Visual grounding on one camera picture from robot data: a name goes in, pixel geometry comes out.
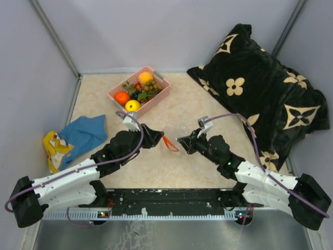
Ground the orange peach fruit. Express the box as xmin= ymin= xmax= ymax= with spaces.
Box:
xmin=138 ymin=71 xmax=153 ymax=84

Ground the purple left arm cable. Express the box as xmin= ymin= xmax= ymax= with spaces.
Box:
xmin=4 ymin=110 xmax=144 ymax=228

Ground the aluminium frame rail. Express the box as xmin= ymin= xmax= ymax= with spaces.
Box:
xmin=263 ymin=203 xmax=293 ymax=216

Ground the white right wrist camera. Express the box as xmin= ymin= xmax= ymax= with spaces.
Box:
xmin=197 ymin=116 xmax=213 ymax=138

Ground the red orange tangerine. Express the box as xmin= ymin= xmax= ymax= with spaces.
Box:
xmin=114 ymin=91 xmax=131 ymax=106

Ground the brown longan bunch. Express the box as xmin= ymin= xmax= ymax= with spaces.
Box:
xmin=136 ymin=80 xmax=163 ymax=103

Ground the blue cloth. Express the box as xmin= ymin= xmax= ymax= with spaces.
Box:
xmin=58 ymin=115 xmax=108 ymax=171

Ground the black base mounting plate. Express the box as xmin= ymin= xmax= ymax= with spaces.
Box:
xmin=79 ymin=189 xmax=248 ymax=215

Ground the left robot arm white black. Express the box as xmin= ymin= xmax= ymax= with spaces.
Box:
xmin=9 ymin=124 xmax=164 ymax=228

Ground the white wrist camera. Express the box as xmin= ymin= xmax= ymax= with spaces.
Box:
xmin=123 ymin=111 xmax=141 ymax=132
xmin=197 ymin=116 xmax=213 ymax=138

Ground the clear zip top bag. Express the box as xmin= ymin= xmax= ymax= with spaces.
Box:
xmin=162 ymin=122 xmax=190 ymax=153

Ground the black floral pillow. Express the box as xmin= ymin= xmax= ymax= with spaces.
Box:
xmin=187 ymin=23 xmax=330 ymax=172

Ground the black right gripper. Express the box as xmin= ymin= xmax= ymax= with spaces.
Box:
xmin=177 ymin=128 xmax=221 ymax=165

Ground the dark grape bunch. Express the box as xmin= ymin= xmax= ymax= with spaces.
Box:
xmin=130 ymin=90 xmax=142 ymax=100

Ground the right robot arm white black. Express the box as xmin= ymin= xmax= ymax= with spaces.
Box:
xmin=177 ymin=129 xmax=331 ymax=231

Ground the red cherry tomato sprig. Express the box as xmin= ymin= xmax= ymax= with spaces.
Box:
xmin=122 ymin=81 xmax=142 ymax=92

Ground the white slotted cable duct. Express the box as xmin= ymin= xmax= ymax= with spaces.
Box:
xmin=43 ymin=208 xmax=246 ymax=221

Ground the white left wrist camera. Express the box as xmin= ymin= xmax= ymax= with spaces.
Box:
xmin=123 ymin=111 xmax=141 ymax=132

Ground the pink plastic basket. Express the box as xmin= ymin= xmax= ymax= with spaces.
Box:
xmin=108 ymin=66 xmax=171 ymax=117

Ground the yellow lemon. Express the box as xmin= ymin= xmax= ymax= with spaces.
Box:
xmin=125 ymin=99 xmax=141 ymax=112

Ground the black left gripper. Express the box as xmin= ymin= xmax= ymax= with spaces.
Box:
xmin=121 ymin=123 xmax=164 ymax=164

